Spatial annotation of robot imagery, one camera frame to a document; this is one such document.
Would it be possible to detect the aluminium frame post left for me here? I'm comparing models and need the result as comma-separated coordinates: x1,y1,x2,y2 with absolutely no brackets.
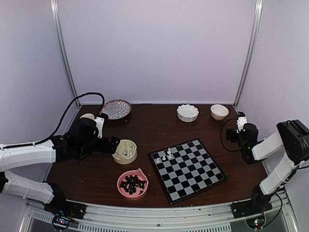
50,0,78,98

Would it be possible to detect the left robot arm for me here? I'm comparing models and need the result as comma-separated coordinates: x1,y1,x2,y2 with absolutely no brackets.
0,115,120,215

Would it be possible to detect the aluminium front rail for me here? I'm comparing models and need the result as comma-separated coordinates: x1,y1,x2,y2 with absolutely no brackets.
18,190,297,232

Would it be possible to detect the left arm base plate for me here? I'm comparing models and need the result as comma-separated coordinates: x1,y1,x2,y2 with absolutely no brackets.
43,198,86,219

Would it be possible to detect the black chess pieces pile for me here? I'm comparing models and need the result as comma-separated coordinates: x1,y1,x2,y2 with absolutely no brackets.
120,175,146,195

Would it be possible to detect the small cream bowl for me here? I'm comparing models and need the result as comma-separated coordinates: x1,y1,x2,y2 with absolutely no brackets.
210,104,229,121

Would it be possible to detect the black and white chessboard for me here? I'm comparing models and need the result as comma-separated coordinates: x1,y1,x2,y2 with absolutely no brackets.
148,138,227,205

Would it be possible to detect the white scalloped bowl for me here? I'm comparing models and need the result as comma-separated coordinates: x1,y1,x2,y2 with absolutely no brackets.
176,104,199,123

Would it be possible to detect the white textured ceramic mug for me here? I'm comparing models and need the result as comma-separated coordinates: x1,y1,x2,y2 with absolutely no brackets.
80,113,95,120

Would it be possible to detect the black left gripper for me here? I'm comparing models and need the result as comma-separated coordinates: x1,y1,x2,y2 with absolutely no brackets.
77,135,120,157

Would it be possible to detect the clear glass tumbler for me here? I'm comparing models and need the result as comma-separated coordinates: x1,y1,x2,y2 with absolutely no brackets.
105,97,117,116

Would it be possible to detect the cream bowl with spout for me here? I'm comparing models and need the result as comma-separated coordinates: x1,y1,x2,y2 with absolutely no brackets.
112,139,138,165

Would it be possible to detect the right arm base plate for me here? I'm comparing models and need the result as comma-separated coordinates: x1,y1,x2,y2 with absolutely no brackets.
230,199,272,218

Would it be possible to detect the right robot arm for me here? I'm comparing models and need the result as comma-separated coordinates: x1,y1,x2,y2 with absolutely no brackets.
226,113,309,214

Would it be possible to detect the aluminium frame post right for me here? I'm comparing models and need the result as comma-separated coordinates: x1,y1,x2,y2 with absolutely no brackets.
233,0,263,112

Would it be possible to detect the pink bowl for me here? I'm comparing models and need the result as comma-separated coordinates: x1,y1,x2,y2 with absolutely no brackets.
117,168,149,200

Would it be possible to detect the aluminium frame post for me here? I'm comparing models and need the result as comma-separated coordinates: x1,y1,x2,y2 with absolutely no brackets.
233,0,263,112
50,0,78,98

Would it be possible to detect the patterned saucer plate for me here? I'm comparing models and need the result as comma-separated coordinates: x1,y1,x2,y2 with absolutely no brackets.
100,100,132,120

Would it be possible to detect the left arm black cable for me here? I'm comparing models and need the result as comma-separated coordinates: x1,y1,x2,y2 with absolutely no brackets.
0,91,106,148

